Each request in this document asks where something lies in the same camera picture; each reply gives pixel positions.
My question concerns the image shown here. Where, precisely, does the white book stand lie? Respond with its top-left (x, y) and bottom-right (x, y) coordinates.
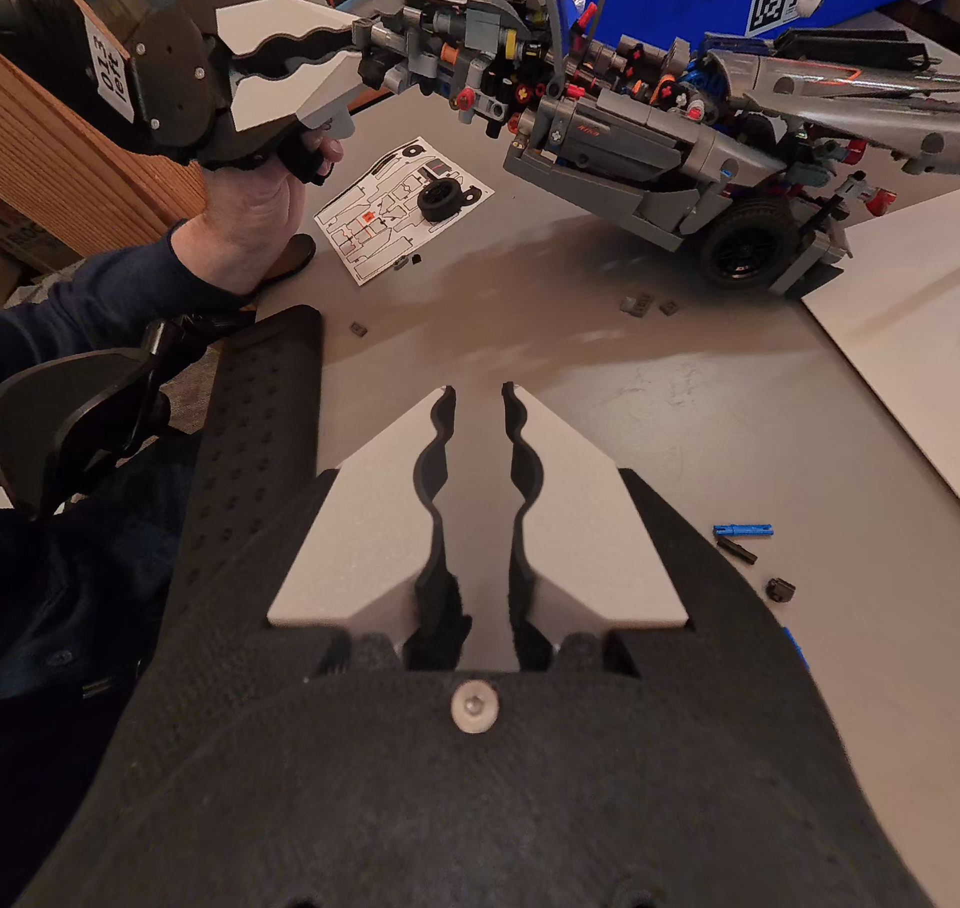
top-left (801, 188), bottom-right (960, 500)

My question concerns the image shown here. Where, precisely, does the white sticker sheet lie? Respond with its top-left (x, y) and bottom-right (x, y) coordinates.
top-left (313, 135), bottom-right (496, 287)

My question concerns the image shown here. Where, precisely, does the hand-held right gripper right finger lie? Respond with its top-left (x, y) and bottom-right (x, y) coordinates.
top-left (502, 381), bottom-right (690, 671)

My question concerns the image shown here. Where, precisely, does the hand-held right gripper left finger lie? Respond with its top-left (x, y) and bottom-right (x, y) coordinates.
top-left (266, 385), bottom-right (456, 673)

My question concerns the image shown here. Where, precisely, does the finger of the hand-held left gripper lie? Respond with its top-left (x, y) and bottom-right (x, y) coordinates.
top-left (231, 49), bottom-right (363, 133)
top-left (216, 0), bottom-right (366, 58)

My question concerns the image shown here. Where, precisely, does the black mesh office chair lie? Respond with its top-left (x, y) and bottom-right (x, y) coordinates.
top-left (0, 304), bottom-right (325, 624)

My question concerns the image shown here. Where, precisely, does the grey lego car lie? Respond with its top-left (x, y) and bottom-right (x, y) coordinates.
top-left (352, 0), bottom-right (960, 298)

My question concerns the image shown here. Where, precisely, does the black lego wheel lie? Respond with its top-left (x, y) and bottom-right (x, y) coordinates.
top-left (417, 179), bottom-right (460, 223)

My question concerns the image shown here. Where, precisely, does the person's body in dark clothing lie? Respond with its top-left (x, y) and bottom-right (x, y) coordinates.
top-left (0, 428), bottom-right (207, 908)

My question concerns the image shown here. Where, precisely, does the person's left forearm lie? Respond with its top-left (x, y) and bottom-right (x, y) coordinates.
top-left (0, 221), bottom-right (260, 384)

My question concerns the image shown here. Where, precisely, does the pile of small lego pieces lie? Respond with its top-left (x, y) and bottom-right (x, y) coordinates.
top-left (712, 521), bottom-right (813, 671)

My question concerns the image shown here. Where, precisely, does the thick wooden pillar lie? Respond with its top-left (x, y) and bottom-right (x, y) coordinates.
top-left (0, 53), bottom-right (207, 257)

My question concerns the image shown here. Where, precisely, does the person's left hand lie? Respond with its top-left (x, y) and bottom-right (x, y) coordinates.
top-left (171, 131), bottom-right (346, 298)

